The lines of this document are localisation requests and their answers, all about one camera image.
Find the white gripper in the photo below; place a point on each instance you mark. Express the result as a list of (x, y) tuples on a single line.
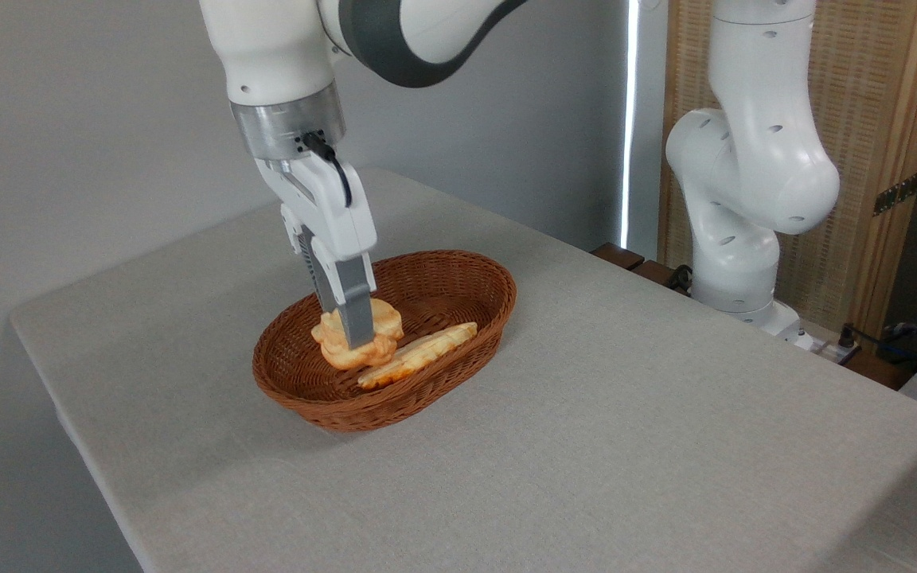
[(331, 215)]

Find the round puffy bread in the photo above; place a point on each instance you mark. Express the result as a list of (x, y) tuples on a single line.
[(331, 350)]

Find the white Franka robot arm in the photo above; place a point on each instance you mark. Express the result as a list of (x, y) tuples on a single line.
[(753, 159)]

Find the long flat bread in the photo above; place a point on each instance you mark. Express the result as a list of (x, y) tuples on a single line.
[(419, 356)]

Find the brown wicker basket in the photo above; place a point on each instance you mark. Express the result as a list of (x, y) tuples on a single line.
[(323, 390)]

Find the grey tablecloth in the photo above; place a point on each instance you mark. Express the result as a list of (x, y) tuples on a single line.
[(626, 430)]

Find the black clamp knob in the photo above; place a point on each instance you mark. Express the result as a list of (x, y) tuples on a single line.
[(680, 278)]

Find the dark wooden base board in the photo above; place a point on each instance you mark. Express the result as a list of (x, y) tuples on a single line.
[(872, 368)]

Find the dark metal hinge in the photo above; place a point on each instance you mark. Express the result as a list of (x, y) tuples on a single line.
[(896, 193)]

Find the wooden rattan folding screen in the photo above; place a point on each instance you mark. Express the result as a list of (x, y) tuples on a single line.
[(880, 95)]

